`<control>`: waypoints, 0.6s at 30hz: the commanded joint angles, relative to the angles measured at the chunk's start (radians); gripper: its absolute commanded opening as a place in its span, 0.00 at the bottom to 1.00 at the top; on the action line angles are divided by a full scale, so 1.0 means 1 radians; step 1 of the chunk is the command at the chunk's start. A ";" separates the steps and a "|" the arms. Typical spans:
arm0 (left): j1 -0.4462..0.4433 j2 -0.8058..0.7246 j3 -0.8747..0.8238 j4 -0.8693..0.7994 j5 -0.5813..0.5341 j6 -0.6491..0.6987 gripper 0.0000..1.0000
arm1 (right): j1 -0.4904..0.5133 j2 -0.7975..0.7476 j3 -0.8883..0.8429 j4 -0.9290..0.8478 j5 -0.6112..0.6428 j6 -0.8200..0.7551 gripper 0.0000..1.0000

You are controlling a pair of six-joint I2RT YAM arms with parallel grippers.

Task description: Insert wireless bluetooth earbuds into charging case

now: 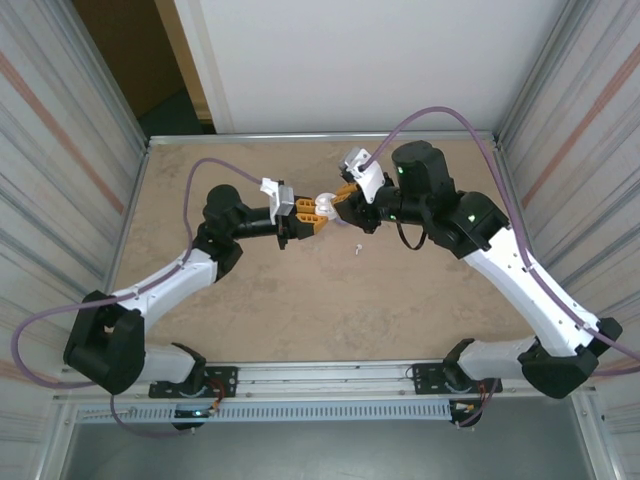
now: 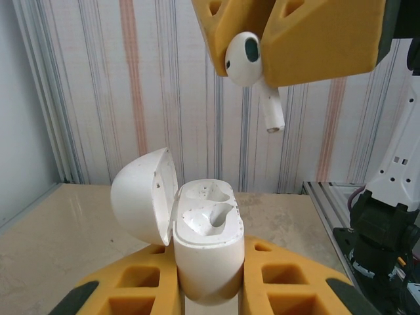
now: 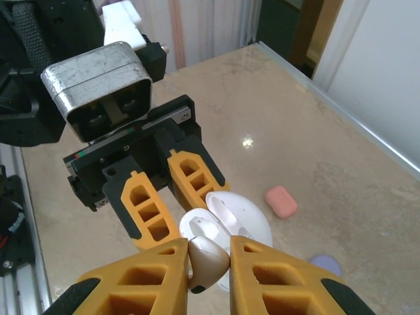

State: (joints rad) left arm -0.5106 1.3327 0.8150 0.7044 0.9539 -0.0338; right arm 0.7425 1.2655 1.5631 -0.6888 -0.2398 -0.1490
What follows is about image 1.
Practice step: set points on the white earbud charging case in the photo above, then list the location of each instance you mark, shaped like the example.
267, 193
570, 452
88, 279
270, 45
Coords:
325, 202

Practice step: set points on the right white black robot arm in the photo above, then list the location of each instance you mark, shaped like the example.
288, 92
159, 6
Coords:
525, 290

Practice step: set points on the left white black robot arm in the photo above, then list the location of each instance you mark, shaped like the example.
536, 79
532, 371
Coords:
165, 280

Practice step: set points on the white door jamb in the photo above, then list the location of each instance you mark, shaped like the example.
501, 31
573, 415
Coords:
210, 75

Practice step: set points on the brown wooden door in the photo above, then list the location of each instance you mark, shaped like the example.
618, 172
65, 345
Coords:
125, 50

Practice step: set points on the grey metal base panel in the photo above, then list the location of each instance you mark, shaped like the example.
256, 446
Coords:
325, 455

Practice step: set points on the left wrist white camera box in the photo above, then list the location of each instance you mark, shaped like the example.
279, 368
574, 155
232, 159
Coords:
280, 200

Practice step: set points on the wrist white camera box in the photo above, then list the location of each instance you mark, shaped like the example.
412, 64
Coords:
280, 200
367, 175

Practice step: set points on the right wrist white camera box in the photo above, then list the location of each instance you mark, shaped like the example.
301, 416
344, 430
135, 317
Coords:
367, 175

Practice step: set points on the aluminium table end rail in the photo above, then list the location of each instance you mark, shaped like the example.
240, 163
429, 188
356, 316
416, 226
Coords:
320, 137

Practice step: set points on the aluminium table side rail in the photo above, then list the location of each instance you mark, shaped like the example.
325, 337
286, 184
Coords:
500, 155
144, 165

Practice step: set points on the aluminium enclosure post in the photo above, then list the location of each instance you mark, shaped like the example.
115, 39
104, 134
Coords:
537, 75
102, 75

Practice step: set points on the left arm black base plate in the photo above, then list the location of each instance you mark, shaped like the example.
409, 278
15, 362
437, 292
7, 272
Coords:
227, 382

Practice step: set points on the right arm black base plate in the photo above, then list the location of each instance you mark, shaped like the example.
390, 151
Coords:
425, 380

